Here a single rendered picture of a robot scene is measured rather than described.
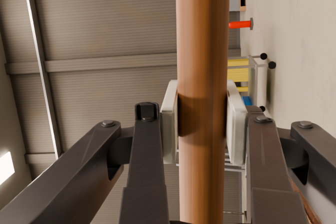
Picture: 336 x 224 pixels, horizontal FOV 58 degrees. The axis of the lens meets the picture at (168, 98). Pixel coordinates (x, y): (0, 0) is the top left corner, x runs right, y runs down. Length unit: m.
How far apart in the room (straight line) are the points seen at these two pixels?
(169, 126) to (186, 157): 0.04
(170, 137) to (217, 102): 0.04
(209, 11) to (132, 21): 7.87
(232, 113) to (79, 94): 8.61
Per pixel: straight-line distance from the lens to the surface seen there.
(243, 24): 6.22
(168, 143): 0.16
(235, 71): 6.41
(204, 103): 0.17
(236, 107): 0.16
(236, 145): 0.16
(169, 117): 0.15
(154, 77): 8.12
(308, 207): 1.87
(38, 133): 9.64
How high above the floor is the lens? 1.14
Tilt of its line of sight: 6 degrees up
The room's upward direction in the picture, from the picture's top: 93 degrees counter-clockwise
